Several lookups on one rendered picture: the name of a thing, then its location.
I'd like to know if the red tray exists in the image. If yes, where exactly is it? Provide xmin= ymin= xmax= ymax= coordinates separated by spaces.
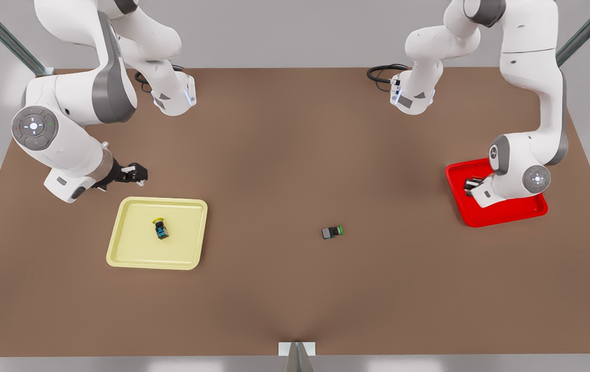
xmin=445 ymin=158 xmax=549 ymax=228

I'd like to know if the pale yellow tray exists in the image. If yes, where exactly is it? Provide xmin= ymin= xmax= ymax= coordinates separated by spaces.
xmin=106 ymin=196 xmax=208 ymax=271

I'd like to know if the black cable loop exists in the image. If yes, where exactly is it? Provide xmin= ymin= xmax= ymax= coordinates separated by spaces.
xmin=134 ymin=65 xmax=185 ymax=94
xmin=367 ymin=64 xmax=410 ymax=91

